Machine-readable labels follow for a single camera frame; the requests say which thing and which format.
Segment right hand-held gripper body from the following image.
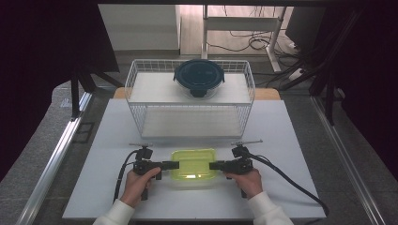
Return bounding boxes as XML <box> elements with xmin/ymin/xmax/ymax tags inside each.
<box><xmin>224</xmin><ymin>140</ymin><xmax>264</xmax><ymax>200</ymax></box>

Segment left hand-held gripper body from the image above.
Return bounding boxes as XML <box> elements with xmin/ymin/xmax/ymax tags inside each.
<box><xmin>129</xmin><ymin>142</ymin><xmax>164</xmax><ymax>202</ymax></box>

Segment green rectangular lidded container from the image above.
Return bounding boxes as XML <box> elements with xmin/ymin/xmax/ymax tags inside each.
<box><xmin>169</xmin><ymin>147</ymin><xmax>220</xmax><ymax>190</ymax></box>

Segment white wire shelf rack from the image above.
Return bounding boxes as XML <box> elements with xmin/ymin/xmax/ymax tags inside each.
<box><xmin>124</xmin><ymin>58</ymin><xmax>256</xmax><ymax>140</ymax></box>

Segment round dark blue lidded container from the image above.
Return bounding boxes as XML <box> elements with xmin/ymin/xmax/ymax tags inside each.
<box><xmin>173</xmin><ymin>58</ymin><xmax>226</xmax><ymax>100</ymax></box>

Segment person's right hand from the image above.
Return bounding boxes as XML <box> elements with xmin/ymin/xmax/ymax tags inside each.
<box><xmin>224</xmin><ymin>168</ymin><xmax>264</xmax><ymax>201</ymax></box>

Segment person's left hand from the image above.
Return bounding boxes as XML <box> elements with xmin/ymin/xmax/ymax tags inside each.
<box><xmin>119</xmin><ymin>166</ymin><xmax>162</xmax><ymax>209</ymax></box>

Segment wooden table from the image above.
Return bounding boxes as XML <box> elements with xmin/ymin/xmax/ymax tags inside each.
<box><xmin>112</xmin><ymin>86</ymin><xmax>282</xmax><ymax>101</ymax></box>

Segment black metal stand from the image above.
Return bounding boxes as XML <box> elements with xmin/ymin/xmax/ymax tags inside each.
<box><xmin>279</xmin><ymin>8</ymin><xmax>365</xmax><ymax>127</ymax></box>
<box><xmin>69</xmin><ymin>60</ymin><xmax>125</xmax><ymax>122</ymax></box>

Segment white power strip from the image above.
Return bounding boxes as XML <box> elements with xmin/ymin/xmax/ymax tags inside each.
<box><xmin>287</xmin><ymin>67</ymin><xmax>304</xmax><ymax>82</ymax></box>

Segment white cabinet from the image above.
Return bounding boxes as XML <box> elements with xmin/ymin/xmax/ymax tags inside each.
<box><xmin>97</xmin><ymin>3</ymin><xmax>182</xmax><ymax>52</ymax></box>

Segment dark curtain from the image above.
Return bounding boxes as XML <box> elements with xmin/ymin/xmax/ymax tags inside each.
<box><xmin>0</xmin><ymin>0</ymin><xmax>120</xmax><ymax>183</ymax></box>
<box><xmin>323</xmin><ymin>0</ymin><xmax>398</xmax><ymax>173</ymax></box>

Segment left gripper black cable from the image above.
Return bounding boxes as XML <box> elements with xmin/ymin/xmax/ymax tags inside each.
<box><xmin>113</xmin><ymin>149</ymin><xmax>141</xmax><ymax>204</ymax></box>

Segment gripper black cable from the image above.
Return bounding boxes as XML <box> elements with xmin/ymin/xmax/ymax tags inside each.
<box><xmin>113</xmin><ymin>149</ymin><xmax>141</xmax><ymax>204</ymax></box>
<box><xmin>248</xmin><ymin>152</ymin><xmax>330</xmax><ymax>218</ymax></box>

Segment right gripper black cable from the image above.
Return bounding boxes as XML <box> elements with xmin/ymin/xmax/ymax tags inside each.
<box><xmin>248</xmin><ymin>152</ymin><xmax>330</xmax><ymax>218</ymax></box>

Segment aluminium rail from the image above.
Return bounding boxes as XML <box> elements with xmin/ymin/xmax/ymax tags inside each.
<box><xmin>15</xmin><ymin>91</ymin><xmax>94</xmax><ymax>225</ymax></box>
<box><xmin>310</xmin><ymin>95</ymin><xmax>388</xmax><ymax>225</ymax></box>

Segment black floor cables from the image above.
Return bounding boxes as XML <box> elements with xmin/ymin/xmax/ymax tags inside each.
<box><xmin>207</xmin><ymin>5</ymin><xmax>299</xmax><ymax>59</ymax></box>

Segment white desk frame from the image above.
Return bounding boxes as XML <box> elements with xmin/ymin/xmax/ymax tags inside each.
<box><xmin>201</xmin><ymin>4</ymin><xmax>288</xmax><ymax>74</ymax></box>

